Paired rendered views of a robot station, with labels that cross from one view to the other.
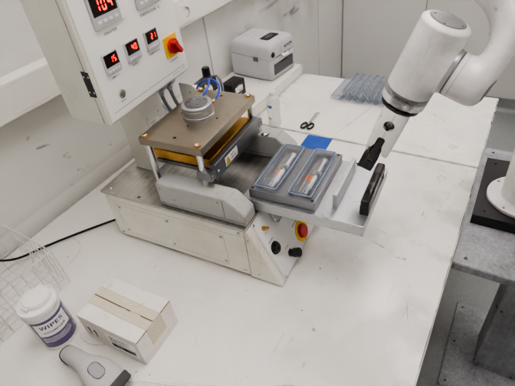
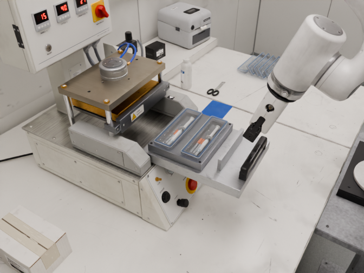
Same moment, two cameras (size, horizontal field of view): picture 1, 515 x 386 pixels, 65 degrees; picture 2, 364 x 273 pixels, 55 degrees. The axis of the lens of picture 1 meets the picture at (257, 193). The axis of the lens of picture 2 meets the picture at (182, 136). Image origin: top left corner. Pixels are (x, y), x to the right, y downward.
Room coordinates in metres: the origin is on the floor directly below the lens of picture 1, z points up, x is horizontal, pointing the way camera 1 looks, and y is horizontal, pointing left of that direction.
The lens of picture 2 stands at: (0.03, -0.06, 1.61)
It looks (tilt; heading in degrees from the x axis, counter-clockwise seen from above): 39 degrees down; 359
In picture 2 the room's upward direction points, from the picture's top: straight up
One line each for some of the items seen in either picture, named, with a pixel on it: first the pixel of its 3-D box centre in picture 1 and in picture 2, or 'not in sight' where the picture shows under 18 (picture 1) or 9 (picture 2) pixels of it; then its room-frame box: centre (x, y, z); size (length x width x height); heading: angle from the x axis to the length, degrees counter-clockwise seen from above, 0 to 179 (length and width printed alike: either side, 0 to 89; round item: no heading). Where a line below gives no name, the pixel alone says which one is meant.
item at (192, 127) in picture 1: (195, 119); (111, 76); (0.96, 0.13, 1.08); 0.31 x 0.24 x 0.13; 148
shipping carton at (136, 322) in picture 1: (128, 318); (28, 243); (0.58, 0.34, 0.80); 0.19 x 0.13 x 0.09; 54
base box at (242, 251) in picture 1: (222, 194); (129, 143); (0.94, 0.10, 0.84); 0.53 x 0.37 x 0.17; 58
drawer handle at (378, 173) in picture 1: (372, 188); (253, 156); (0.70, -0.26, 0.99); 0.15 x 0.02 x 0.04; 148
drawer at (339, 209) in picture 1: (315, 182); (206, 145); (0.77, -0.14, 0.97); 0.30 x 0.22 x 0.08; 58
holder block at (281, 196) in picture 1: (296, 175); (192, 136); (0.80, -0.10, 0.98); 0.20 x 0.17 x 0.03; 148
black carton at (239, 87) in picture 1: (234, 87); (155, 51); (1.67, 0.04, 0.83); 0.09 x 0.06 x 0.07; 140
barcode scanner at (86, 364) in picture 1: (86, 368); not in sight; (0.47, 0.42, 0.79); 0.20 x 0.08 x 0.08; 54
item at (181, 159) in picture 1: (204, 129); (117, 86); (0.94, 0.11, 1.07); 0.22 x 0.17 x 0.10; 148
